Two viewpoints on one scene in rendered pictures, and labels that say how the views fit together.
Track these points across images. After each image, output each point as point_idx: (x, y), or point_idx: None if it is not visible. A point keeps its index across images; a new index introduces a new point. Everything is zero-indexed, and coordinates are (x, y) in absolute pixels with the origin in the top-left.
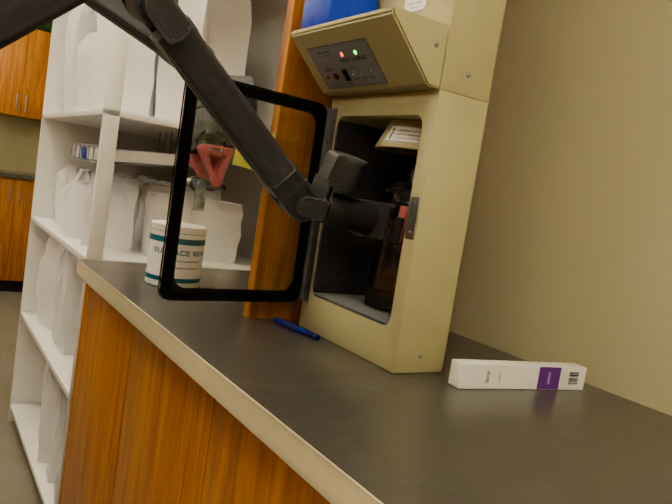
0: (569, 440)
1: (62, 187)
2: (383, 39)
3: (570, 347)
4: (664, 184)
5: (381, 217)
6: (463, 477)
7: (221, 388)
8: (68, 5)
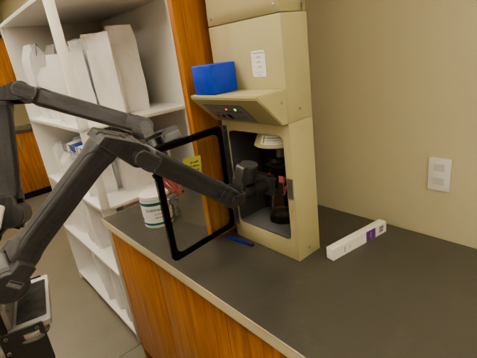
0: (396, 285)
1: (59, 157)
2: (252, 108)
3: (372, 204)
4: (407, 122)
5: (270, 185)
6: (366, 343)
7: (231, 311)
8: (96, 179)
